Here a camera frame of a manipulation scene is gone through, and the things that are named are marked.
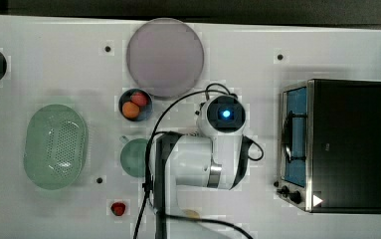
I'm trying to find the small blue bowl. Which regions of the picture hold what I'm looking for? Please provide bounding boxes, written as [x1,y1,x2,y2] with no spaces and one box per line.
[118,89,153,121]

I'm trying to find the round grey plate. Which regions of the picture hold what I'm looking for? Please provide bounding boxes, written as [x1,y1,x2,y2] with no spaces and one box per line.
[126,18,205,98]

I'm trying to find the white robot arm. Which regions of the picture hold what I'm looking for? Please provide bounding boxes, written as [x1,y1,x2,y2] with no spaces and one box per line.
[147,95,252,239]

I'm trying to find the orange toy fruit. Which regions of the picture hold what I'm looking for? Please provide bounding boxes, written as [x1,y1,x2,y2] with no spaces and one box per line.
[121,102,140,120]

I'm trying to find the red toy strawberry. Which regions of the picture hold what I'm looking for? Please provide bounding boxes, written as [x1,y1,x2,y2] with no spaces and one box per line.
[130,92,148,107]

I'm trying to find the small red toy fruit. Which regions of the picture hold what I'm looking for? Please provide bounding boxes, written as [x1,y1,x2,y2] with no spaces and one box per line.
[110,202,126,216]

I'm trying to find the teal green cup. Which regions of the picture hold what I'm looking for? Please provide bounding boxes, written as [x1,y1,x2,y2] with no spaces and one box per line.
[119,135,148,178]

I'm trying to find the black toaster oven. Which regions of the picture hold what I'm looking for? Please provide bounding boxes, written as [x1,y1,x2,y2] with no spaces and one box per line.
[274,79,381,214]

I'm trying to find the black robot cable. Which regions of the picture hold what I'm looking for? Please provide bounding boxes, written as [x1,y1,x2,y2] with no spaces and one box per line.
[131,83,266,239]

